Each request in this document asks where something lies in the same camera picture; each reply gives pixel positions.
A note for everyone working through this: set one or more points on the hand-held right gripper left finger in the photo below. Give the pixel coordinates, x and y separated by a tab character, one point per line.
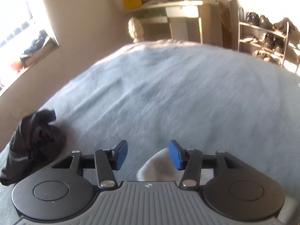
121	154

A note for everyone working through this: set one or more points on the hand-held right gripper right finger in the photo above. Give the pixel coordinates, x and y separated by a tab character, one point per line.
174	154

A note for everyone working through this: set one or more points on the grey bed blanket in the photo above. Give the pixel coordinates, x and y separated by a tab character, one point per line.
164	93

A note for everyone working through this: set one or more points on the dark navy garment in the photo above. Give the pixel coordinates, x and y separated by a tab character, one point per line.
30	143

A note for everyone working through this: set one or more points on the cardboard box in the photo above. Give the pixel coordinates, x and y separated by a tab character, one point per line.
39	57

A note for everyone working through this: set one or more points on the cream carved bedpost finial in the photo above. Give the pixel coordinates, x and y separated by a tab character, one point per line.
135	28

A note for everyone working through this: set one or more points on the terracotta pot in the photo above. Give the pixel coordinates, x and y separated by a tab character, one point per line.
16	66

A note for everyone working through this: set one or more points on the cream desk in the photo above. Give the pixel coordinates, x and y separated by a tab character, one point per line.
182	11

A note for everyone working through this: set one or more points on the metal shoe rack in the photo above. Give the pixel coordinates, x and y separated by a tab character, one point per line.
257	27

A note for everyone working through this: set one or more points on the row of shoes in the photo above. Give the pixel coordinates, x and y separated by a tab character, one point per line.
266	22

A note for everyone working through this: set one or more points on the window with metal grille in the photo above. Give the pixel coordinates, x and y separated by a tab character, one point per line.
14	16

